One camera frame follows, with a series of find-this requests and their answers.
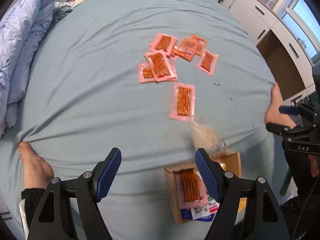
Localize pink stick snack pack front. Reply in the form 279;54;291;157
174;168;208;209

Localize pink stick snack pack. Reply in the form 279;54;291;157
150;33;178;56
174;168;208;209
144;50;176;82
170;82;196;121
196;50;219;76

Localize blue white snack bag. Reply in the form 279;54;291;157
181;200;219;222

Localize yellow chicken snack pouch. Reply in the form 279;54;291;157
238;198;247;213

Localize cardboard box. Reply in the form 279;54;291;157
163;151;243;225

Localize right bare foot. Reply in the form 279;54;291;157
264;83;296;128

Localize bare foot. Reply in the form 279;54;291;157
18;141;54;189
264;83;296;128

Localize clear plastic wrap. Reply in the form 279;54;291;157
189;116;230;158

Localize left bare foot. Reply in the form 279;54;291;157
18;141;54;189

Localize white cabinet drawers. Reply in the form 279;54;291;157
216;0;316;105

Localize pink pack under left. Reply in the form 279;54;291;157
138;63;178;83

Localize pink pack under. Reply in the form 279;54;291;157
169;53;179;61
138;63;178;83

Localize orange snack pack rear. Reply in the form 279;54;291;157
190;35;207;56

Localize orange snack pack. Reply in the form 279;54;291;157
173;38;199;61
190;35;207;56

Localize light blue bed sheet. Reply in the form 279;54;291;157
1;0;287;239

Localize orange snack pack front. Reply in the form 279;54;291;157
173;38;199;61

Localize pink pack under top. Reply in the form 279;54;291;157
169;53;179;61

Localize pink stick snack pack top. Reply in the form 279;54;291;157
150;33;178;56

